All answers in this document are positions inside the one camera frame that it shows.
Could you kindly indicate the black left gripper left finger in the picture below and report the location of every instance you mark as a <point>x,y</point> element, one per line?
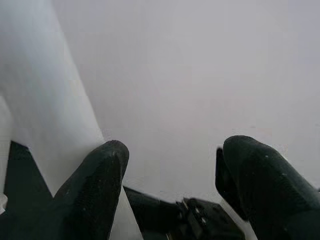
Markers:
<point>92,190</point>

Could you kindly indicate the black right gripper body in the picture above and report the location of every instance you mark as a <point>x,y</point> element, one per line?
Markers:
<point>207,222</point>

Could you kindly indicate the black tablecloth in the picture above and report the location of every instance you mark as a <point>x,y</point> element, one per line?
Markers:
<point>22,180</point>

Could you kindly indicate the white plastic table leg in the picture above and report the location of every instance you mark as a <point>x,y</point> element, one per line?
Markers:
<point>45,87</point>

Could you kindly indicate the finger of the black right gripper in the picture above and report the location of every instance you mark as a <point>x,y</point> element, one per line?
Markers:
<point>152,212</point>
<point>223,185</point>

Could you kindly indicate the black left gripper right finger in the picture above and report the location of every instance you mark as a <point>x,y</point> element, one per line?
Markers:
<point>270,190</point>

